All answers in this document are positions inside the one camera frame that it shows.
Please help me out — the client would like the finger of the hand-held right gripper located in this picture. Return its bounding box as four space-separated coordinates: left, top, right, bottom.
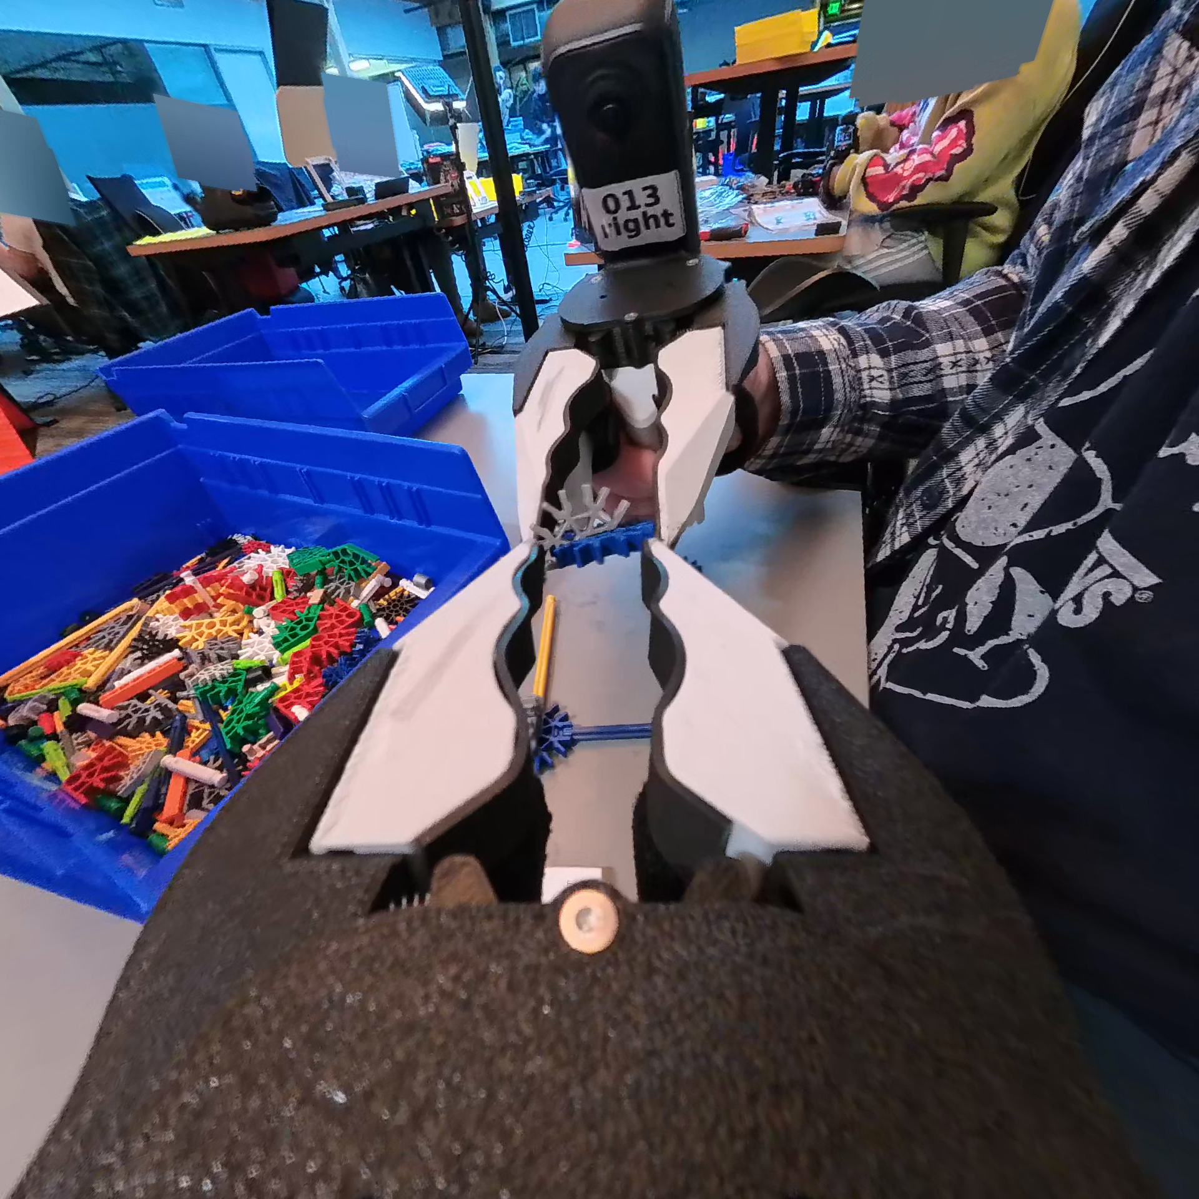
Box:
514 348 605 549
653 326 739 553

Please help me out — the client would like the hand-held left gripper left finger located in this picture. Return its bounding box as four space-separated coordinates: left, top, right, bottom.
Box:
308 541 547 858

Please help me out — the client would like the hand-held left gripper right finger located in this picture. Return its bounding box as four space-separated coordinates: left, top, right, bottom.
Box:
641 539 872 865

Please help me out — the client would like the grey snowflake connector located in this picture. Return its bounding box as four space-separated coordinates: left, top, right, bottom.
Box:
528 482 632 549

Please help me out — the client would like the blue grey connector hub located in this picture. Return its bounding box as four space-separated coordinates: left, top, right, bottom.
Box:
533 703 575 774

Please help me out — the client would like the yellow plastic rod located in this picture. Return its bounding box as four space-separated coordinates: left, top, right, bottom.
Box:
531 593 561 703

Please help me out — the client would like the blue plastic bin with pieces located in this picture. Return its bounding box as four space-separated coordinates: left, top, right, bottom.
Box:
0 413 510 923

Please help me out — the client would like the person's right forearm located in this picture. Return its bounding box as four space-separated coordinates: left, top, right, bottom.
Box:
745 267 1032 489

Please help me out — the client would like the person's right hand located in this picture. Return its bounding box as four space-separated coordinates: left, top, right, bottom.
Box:
603 343 782 523

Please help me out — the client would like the black stand pole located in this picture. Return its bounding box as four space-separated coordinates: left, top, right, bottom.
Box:
458 0 543 343

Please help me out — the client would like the yellow plastic bin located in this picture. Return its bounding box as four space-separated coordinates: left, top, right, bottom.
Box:
731 10 820 67

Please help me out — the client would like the pile of colourful construction pieces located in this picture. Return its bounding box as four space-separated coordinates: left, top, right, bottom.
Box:
0 535 437 854

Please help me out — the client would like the empty blue plastic bin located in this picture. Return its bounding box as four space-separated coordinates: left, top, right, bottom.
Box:
99 292 474 441

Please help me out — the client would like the person's dark printed t-shirt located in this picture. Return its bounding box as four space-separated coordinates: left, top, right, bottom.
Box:
862 309 1199 1060

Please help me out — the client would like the long wooden desk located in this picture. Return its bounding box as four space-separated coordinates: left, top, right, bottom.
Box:
127 183 470 258

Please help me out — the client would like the person's plaid overshirt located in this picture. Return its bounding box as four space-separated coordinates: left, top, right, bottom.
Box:
1007 0 1199 441

